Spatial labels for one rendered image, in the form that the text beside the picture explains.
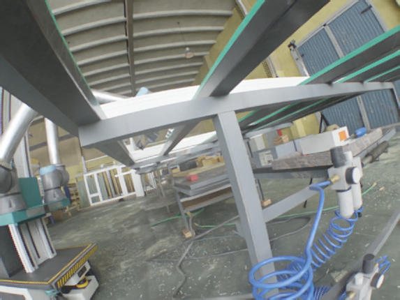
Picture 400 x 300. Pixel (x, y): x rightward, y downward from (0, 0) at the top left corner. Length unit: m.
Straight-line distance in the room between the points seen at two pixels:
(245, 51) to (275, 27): 0.05
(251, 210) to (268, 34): 0.27
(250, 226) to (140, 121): 0.25
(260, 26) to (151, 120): 0.20
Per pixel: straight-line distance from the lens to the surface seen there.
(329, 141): 0.73
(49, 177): 1.59
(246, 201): 0.34
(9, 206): 1.22
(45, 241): 1.64
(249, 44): 0.22
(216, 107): 0.33
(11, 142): 1.08
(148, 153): 1.53
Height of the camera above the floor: 0.73
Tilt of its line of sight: 3 degrees up
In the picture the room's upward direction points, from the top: 16 degrees counter-clockwise
